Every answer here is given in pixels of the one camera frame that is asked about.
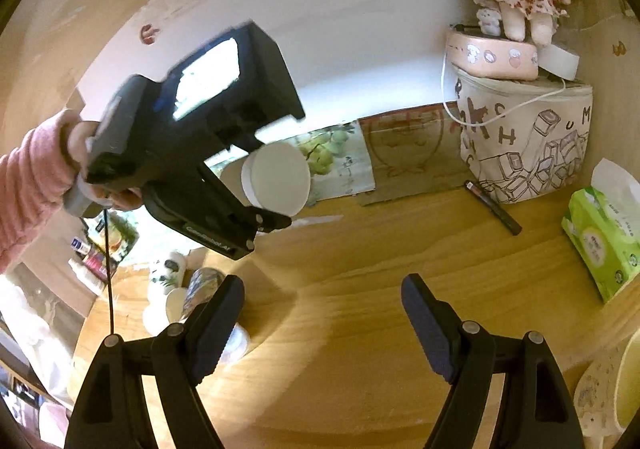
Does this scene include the brown sleeve paper cup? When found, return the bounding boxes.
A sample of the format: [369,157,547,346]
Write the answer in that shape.
[219,143,311,217]

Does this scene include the pink sleeved left forearm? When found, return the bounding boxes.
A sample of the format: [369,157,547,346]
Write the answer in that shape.
[1,110,79,269]

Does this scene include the white leaf print paper cup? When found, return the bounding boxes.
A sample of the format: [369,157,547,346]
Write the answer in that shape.
[148,251,186,305]

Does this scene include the patterned cup with clear lid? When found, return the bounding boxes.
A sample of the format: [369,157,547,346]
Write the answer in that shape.
[181,267,250,367]

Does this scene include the left hand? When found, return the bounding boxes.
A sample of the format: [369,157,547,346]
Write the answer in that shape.
[60,120,144,211]

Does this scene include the cream ceramic mug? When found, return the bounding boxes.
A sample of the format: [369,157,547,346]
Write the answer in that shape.
[574,331,639,448]

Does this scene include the black pen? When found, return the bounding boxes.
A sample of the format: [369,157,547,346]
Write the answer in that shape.
[464,180,522,235]

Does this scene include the grape picture calendar cards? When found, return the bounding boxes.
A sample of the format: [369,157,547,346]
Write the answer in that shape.
[209,121,375,208]

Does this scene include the green tissue pack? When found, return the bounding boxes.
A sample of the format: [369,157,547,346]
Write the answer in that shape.
[561,159,639,303]

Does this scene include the brown paper sheet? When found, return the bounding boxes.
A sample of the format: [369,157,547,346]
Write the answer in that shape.
[356,102,472,206]

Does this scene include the printed canvas storage bag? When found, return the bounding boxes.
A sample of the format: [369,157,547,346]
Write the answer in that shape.
[456,69,593,204]

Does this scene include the pink rounded box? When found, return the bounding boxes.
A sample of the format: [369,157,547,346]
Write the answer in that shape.
[446,30,538,81]

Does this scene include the white tape roll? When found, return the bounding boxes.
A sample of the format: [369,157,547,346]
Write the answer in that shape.
[537,44,580,81]

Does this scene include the white charging cable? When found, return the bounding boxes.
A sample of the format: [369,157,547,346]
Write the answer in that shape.
[440,50,569,128]

